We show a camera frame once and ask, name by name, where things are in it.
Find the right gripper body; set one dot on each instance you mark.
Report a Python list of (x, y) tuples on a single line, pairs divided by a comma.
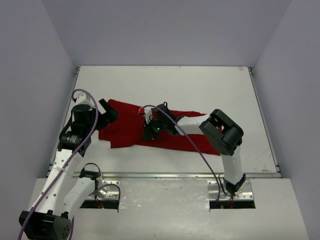
[(156, 125)]

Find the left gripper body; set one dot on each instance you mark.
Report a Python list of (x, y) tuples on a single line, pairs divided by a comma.
[(107, 115)]

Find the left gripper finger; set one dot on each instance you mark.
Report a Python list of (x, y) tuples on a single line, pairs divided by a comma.
[(104, 104), (111, 115)]

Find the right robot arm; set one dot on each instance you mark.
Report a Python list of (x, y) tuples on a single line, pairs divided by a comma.
[(223, 134)]

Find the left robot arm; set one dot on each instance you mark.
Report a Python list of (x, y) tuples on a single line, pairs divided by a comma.
[(51, 215)]

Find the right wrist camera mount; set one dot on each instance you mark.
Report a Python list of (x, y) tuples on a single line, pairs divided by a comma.
[(147, 113)]

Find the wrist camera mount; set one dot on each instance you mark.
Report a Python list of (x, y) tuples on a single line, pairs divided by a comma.
[(147, 113), (84, 99)]

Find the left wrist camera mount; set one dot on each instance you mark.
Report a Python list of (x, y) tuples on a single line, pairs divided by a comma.
[(84, 99)]

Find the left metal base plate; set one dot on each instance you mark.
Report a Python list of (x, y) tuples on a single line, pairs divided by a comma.
[(109, 190)]

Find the aluminium table frame rail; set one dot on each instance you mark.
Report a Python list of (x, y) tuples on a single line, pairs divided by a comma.
[(185, 88)]

